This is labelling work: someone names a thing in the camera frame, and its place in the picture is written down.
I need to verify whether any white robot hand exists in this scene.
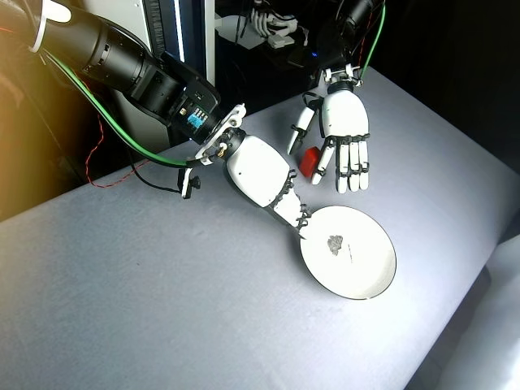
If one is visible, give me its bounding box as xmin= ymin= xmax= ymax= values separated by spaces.
xmin=286 ymin=88 xmax=371 ymax=194
xmin=223 ymin=132 xmax=314 ymax=241

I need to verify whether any red cube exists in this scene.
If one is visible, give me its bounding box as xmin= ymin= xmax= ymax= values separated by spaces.
xmin=299 ymin=146 xmax=323 ymax=178

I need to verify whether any white plate with black rim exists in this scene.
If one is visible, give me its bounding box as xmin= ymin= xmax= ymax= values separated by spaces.
xmin=298 ymin=205 xmax=397 ymax=301

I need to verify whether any white connector box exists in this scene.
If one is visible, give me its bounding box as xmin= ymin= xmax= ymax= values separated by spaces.
xmin=267 ymin=34 xmax=294 ymax=50

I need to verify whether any spare white robot hand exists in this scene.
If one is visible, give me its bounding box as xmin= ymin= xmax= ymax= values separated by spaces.
xmin=249 ymin=6 xmax=300 ymax=40

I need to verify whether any grey table cloth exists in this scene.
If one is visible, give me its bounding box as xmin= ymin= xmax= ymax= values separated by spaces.
xmin=0 ymin=67 xmax=520 ymax=390

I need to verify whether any white upright frame post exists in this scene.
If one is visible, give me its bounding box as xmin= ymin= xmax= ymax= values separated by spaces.
xmin=202 ymin=0 xmax=216 ymax=89

